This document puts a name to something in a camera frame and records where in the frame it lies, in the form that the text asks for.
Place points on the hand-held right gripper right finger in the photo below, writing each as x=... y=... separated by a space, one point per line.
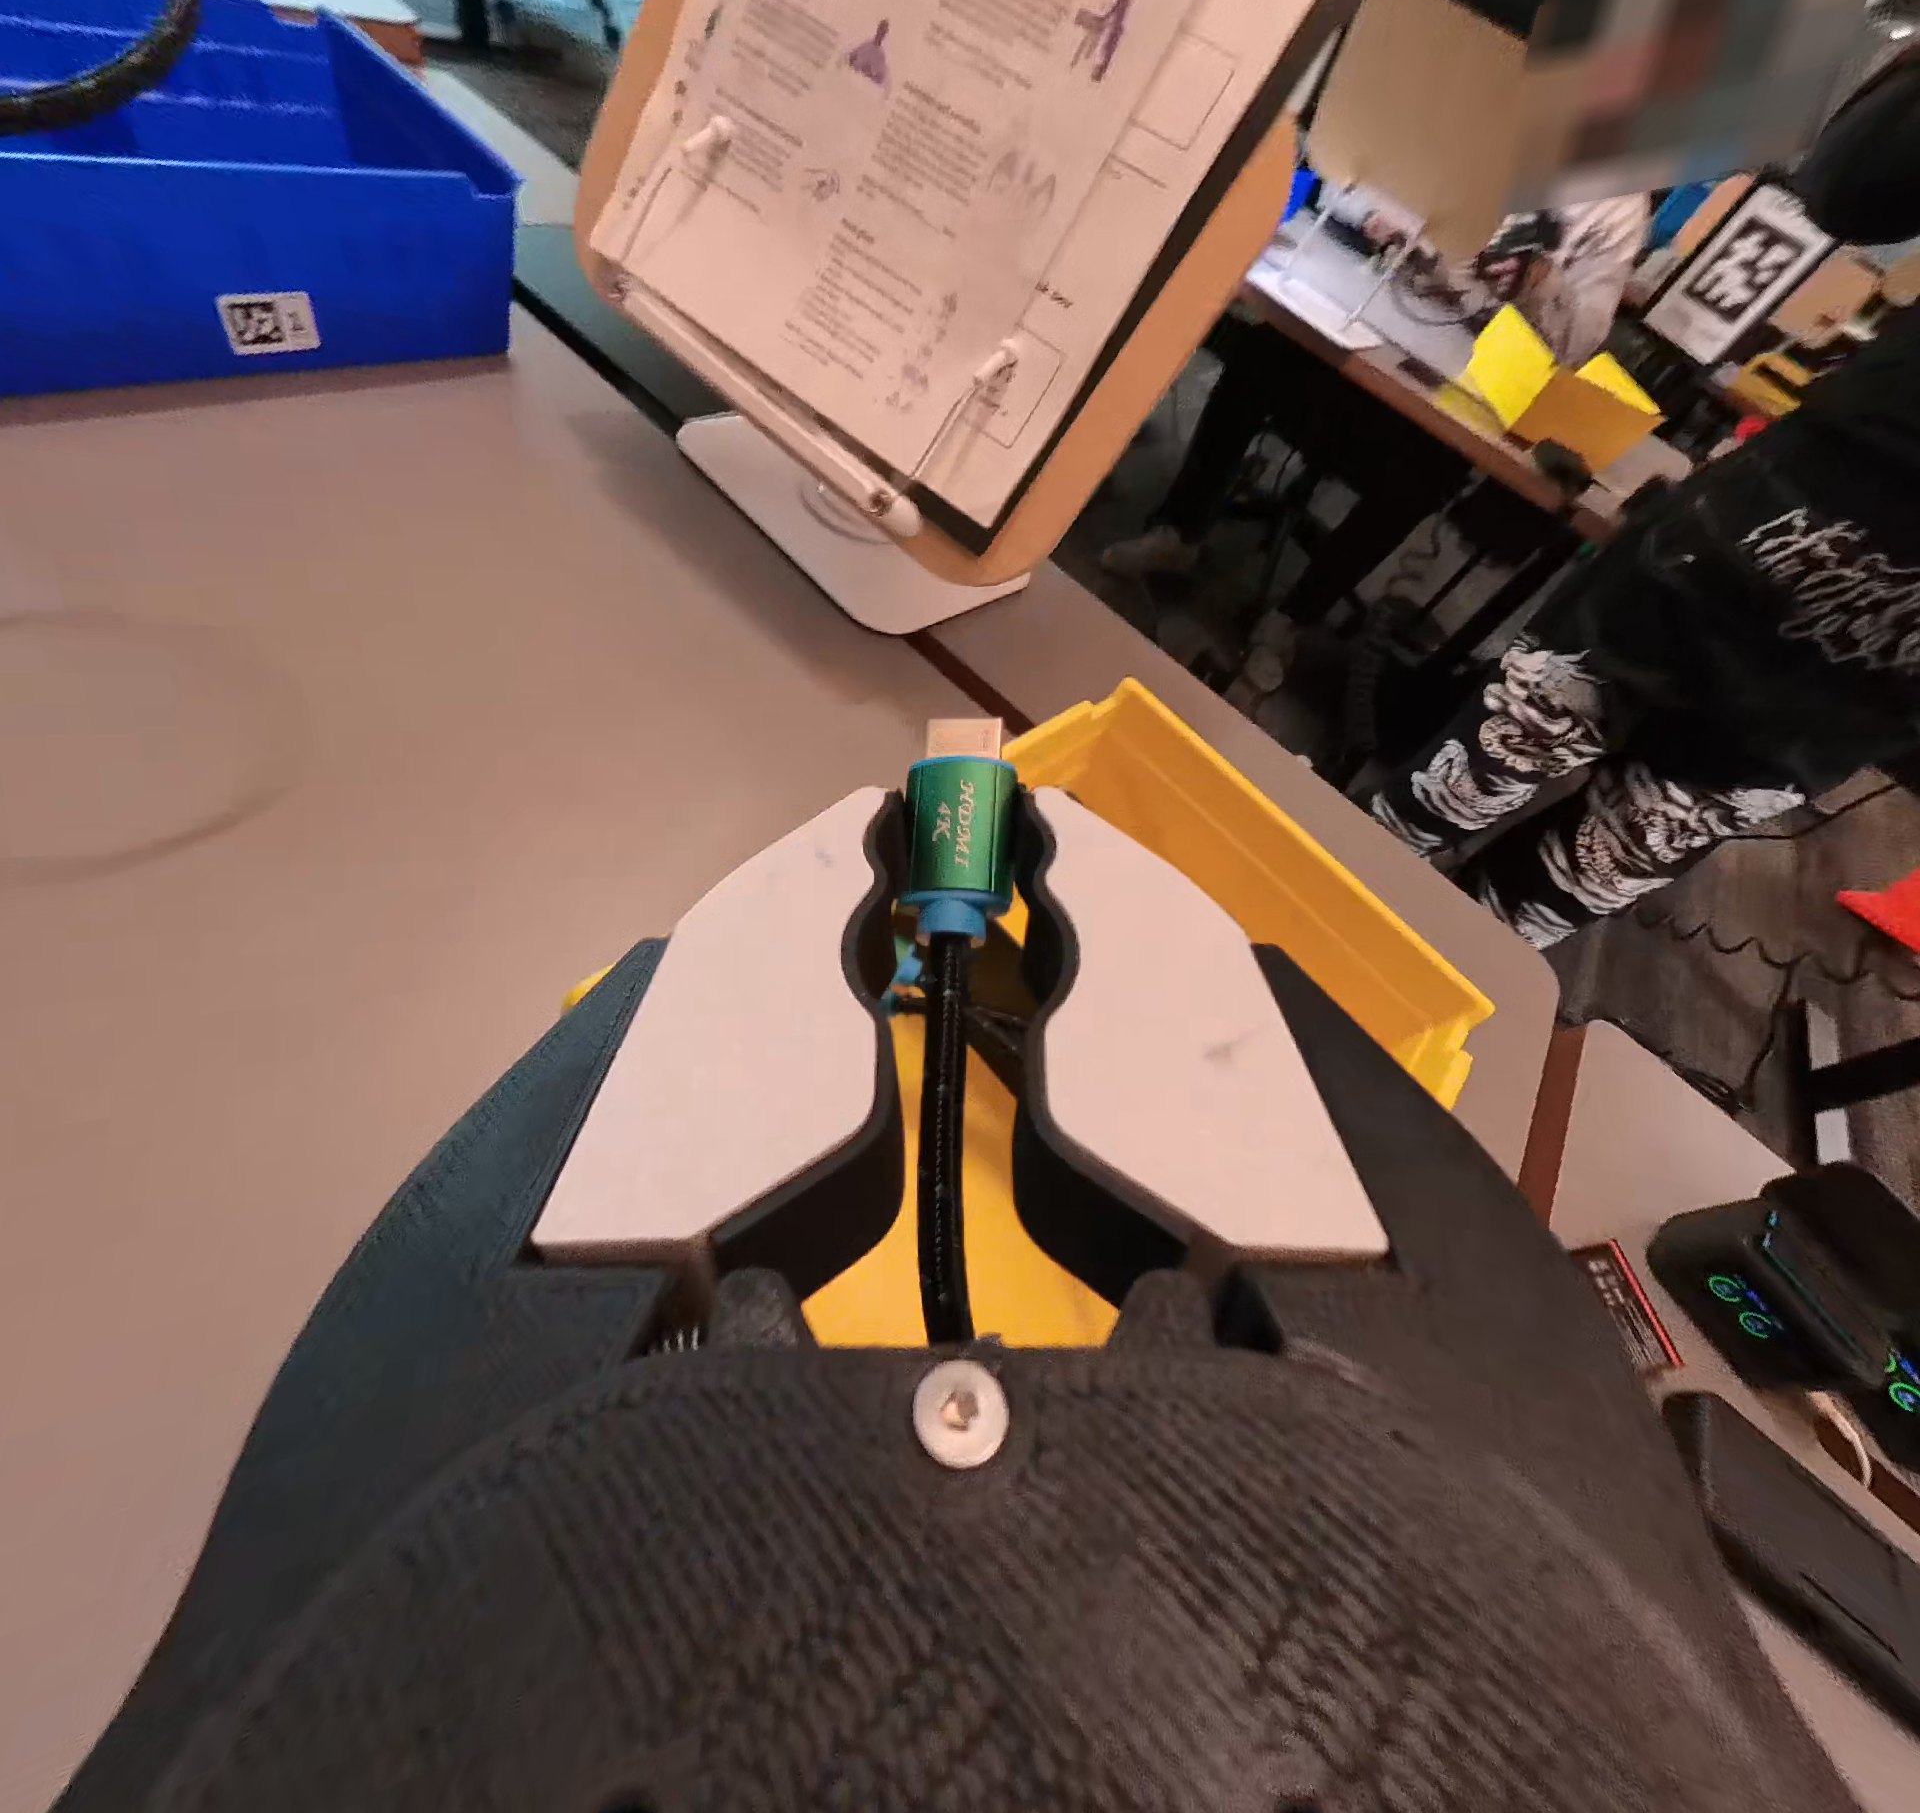
x=1200 y=1079

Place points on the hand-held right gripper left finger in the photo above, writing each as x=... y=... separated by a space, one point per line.
x=718 y=1064

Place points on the yellow plastic bin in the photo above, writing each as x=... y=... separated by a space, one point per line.
x=1274 y=914

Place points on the blue plastic bin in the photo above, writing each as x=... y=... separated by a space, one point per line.
x=299 y=223

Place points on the grey side desk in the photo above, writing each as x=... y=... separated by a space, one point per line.
x=1665 y=1123

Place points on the red black card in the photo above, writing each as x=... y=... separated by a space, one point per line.
x=1627 y=1304

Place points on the black battery charger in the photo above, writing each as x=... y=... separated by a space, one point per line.
x=1800 y=1273

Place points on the cluttered background table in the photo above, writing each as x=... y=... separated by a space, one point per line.
x=1396 y=373

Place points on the black flat case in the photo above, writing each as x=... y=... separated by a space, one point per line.
x=1800 y=1544

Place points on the small yellow background bin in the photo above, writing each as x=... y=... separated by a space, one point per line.
x=1591 y=419

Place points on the printed instruction sheet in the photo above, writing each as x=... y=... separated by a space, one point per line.
x=900 y=192

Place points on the black white marker board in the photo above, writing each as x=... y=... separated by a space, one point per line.
x=1741 y=267

